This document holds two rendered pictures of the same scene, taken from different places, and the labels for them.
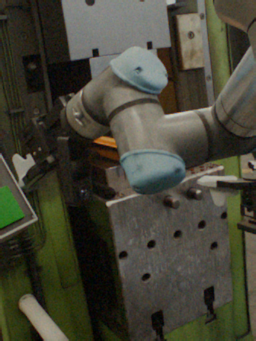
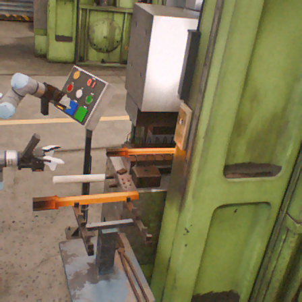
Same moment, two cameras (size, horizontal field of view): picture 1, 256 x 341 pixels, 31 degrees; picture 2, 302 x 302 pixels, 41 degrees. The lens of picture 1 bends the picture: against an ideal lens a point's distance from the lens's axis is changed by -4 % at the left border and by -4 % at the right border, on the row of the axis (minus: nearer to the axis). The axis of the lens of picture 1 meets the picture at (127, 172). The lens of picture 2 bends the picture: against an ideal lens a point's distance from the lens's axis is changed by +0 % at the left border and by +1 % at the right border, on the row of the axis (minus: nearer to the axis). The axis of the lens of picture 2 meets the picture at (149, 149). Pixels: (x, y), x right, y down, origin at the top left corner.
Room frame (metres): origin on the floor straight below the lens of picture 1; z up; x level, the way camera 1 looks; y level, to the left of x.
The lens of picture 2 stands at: (1.54, -1.74, 1.90)
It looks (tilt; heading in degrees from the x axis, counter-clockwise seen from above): 27 degrees down; 97
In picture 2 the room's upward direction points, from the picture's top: 9 degrees clockwise
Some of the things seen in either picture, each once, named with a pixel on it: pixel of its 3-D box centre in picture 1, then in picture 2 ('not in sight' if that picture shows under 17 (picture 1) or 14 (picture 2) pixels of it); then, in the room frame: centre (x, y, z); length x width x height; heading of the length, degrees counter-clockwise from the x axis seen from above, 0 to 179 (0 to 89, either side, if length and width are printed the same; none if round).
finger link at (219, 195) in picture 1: (217, 192); (50, 152); (0.88, -0.17, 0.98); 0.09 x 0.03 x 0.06; 64
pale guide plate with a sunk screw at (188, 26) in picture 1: (189, 42); (183, 126); (1.47, -0.25, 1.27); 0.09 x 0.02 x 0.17; 118
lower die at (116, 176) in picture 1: (103, 157); (164, 156); (1.39, 0.07, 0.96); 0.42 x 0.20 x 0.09; 28
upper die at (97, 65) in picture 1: (91, 72); (172, 108); (1.39, 0.07, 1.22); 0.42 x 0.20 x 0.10; 28
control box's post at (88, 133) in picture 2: not in sight; (85, 171); (0.87, 0.42, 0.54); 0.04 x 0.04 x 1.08; 28
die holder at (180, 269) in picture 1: (129, 232); (162, 204); (1.43, 0.02, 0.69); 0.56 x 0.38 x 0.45; 28
